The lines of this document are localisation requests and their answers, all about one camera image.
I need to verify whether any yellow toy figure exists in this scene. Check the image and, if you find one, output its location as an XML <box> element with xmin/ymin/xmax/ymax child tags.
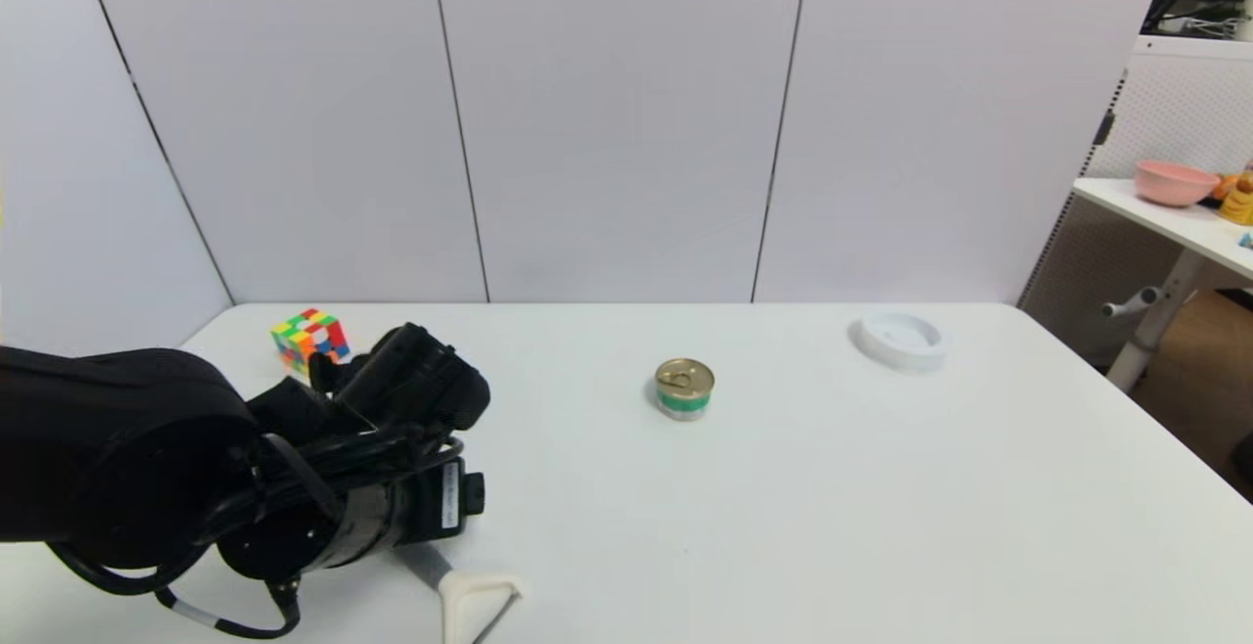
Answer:
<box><xmin>1217</xmin><ymin>172</ymin><xmax>1253</xmax><ymax>228</ymax></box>

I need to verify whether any multicoloured puzzle cube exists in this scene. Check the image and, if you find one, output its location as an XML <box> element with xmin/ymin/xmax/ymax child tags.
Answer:
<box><xmin>271</xmin><ymin>308</ymin><xmax>351</xmax><ymax>376</ymax></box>

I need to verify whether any white pegboard panel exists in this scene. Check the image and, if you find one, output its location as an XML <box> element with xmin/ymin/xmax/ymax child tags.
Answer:
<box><xmin>1085</xmin><ymin>37</ymin><xmax>1253</xmax><ymax>185</ymax></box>

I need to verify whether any white side table top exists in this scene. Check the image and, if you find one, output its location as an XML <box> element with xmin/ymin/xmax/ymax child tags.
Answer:
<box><xmin>1070</xmin><ymin>179</ymin><xmax>1253</xmax><ymax>283</ymax></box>

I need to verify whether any pink bowl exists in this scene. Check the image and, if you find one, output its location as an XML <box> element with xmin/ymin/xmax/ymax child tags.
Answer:
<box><xmin>1134</xmin><ymin>161</ymin><xmax>1221</xmax><ymax>209</ymax></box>

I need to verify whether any white side table leg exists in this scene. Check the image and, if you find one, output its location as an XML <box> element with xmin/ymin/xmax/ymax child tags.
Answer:
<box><xmin>1106</xmin><ymin>251</ymin><xmax>1205</xmax><ymax>393</ymax></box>

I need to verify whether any white round lid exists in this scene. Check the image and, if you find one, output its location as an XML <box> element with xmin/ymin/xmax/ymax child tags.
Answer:
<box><xmin>857</xmin><ymin>312</ymin><xmax>947</xmax><ymax>373</ymax></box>

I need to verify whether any gold-lidded green-label tin can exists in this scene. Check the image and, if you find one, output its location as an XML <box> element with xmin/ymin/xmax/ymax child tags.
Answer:
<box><xmin>655</xmin><ymin>358</ymin><xmax>716</xmax><ymax>422</ymax></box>

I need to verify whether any grey table crank handle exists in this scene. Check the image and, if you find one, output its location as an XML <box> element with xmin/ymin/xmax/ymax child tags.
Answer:
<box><xmin>1099</xmin><ymin>289</ymin><xmax>1162</xmax><ymax>320</ymax></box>

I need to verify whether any grey-handled white peeler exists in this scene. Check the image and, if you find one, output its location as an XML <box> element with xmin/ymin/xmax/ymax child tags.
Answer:
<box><xmin>403</xmin><ymin>544</ymin><xmax>523</xmax><ymax>644</ymax></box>

